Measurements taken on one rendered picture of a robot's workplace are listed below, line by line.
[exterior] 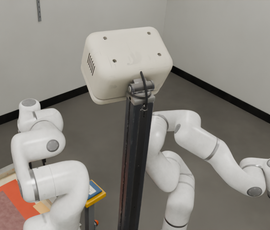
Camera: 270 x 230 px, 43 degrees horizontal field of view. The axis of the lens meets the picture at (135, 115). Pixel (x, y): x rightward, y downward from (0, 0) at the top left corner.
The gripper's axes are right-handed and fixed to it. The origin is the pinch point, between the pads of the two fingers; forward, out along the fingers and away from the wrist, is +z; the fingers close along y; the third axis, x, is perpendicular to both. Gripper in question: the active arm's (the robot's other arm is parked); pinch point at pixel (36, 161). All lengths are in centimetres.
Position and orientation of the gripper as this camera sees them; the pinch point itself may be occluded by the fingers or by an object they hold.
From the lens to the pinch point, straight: 144.7
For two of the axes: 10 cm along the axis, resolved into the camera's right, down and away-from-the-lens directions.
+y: 9.0, -1.9, 3.9
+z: -0.7, 8.2, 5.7
